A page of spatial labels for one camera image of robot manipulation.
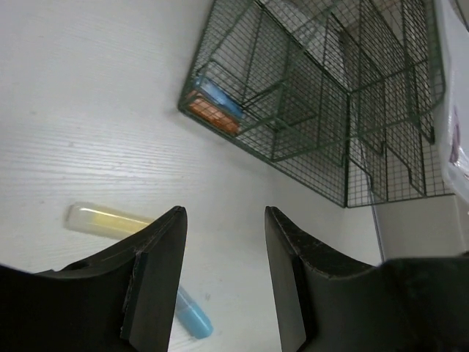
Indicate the green wire mesh organizer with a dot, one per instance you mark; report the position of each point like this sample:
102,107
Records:
338,95

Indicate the blue capped highlighter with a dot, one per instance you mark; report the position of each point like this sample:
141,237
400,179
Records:
218,96

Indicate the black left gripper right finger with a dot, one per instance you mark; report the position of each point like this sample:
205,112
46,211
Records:
328,301

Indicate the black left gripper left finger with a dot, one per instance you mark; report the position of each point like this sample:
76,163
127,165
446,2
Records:
120,299

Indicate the clear purple zipper pouch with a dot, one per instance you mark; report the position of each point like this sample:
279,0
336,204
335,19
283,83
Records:
451,116

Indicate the orange highlighter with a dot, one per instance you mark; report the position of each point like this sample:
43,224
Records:
214,115

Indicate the yellow highlighter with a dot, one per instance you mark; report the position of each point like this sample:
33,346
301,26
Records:
105,222

